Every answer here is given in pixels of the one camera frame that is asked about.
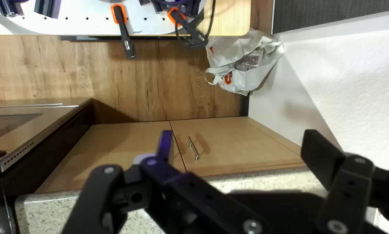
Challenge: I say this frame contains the stainless steel black microwave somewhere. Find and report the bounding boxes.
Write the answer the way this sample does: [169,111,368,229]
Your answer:
[0,99,93,234]

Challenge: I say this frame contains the wooden upper cabinets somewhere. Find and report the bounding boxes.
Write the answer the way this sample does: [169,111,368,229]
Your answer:
[39,117,303,193]

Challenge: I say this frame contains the orange black clamp right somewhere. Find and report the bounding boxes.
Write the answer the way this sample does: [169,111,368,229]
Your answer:
[168,8,208,48]

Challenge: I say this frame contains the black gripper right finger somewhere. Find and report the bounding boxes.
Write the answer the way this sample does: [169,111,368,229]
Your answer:
[300,129,389,234]

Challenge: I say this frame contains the orange black clamp left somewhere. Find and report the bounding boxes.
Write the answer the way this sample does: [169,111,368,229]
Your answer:
[110,4,135,59]

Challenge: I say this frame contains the orange black clamp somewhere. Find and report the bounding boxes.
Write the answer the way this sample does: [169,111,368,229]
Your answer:
[168,8,208,48]
[110,4,135,59]

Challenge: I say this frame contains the white crumpled plastic bag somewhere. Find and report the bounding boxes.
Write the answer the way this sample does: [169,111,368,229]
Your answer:
[204,29,285,97]

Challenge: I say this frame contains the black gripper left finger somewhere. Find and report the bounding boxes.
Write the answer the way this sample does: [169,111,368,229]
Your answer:
[62,130,272,234]

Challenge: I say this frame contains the white pegboard panel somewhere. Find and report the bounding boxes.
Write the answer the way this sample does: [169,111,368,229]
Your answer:
[0,0,212,38]

